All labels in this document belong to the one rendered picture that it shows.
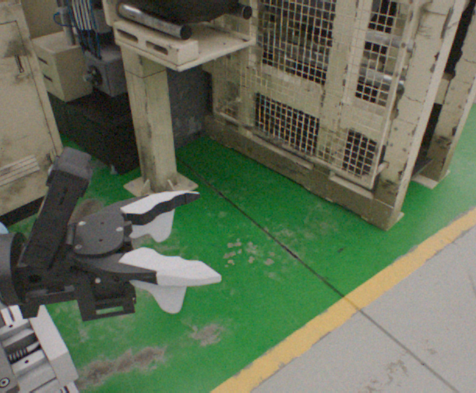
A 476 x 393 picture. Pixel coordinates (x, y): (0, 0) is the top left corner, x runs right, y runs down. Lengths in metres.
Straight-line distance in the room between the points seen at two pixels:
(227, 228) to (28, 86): 1.01
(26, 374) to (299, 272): 1.22
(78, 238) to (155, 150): 1.64
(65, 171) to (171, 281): 0.13
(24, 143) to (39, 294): 1.64
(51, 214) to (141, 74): 1.52
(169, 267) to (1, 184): 1.77
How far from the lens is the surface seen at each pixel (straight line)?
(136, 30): 1.66
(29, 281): 0.49
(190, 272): 0.40
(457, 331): 1.85
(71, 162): 0.40
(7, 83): 1.99
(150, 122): 2.01
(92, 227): 0.47
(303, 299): 1.78
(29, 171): 2.17
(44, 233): 0.43
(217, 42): 1.70
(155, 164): 2.11
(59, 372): 0.91
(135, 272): 0.41
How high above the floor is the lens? 1.37
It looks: 39 degrees down
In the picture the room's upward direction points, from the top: straight up
